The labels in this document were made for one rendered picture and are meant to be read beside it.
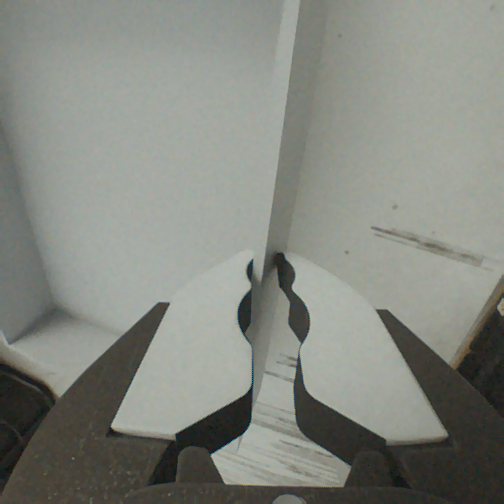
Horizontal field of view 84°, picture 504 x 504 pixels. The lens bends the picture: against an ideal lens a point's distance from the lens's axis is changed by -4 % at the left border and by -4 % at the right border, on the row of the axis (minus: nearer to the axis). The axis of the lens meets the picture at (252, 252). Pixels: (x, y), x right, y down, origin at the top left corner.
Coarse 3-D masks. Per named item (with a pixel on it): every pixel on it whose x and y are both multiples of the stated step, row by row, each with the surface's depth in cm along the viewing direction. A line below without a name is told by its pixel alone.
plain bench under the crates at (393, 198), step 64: (384, 0) 11; (448, 0) 10; (320, 64) 13; (384, 64) 12; (448, 64) 11; (320, 128) 14; (384, 128) 13; (448, 128) 12; (320, 192) 15; (384, 192) 14; (448, 192) 14; (320, 256) 17; (384, 256) 16; (448, 256) 15; (448, 320) 16; (64, 384) 36; (256, 448) 29; (320, 448) 26
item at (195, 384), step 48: (192, 288) 9; (240, 288) 9; (192, 336) 7; (240, 336) 8; (144, 384) 6; (192, 384) 6; (240, 384) 6; (144, 432) 5; (192, 432) 6; (240, 432) 7
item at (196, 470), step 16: (192, 448) 5; (192, 464) 5; (208, 464) 5; (352, 464) 5; (368, 464) 5; (384, 464) 5; (176, 480) 5; (192, 480) 5; (208, 480) 5; (352, 480) 5; (368, 480) 5; (384, 480) 5; (128, 496) 4; (144, 496) 4; (160, 496) 4; (176, 496) 4; (192, 496) 4; (208, 496) 4; (224, 496) 4; (240, 496) 4; (256, 496) 4; (272, 496) 4; (288, 496) 4; (304, 496) 4; (320, 496) 4; (336, 496) 4; (352, 496) 4; (368, 496) 4; (384, 496) 4; (400, 496) 4; (416, 496) 4; (432, 496) 4
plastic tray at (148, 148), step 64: (0, 0) 14; (64, 0) 13; (128, 0) 12; (192, 0) 11; (256, 0) 11; (320, 0) 9; (0, 64) 16; (64, 64) 15; (128, 64) 14; (192, 64) 13; (256, 64) 12; (0, 128) 18; (64, 128) 16; (128, 128) 15; (192, 128) 14; (256, 128) 13; (0, 192) 19; (64, 192) 19; (128, 192) 17; (192, 192) 16; (256, 192) 14; (0, 256) 20; (64, 256) 22; (128, 256) 19; (192, 256) 18; (256, 256) 11; (0, 320) 21; (64, 320) 25; (128, 320) 23; (256, 320) 12; (256, 384) 18
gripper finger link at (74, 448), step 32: (160, 320) 8; (128, 352) 7; (96, 384) 6; (128, 384) 6; (64, 416) 5; (96, 416) 6; (32, 448) 5; (64, 448) 5; (96, 448) 5; (128, 448) 5; (160, 448) 5; (32, 480) 4; (64, 480) 5; (96, 480) 5; (128, 480) 5; (160, 480) 5
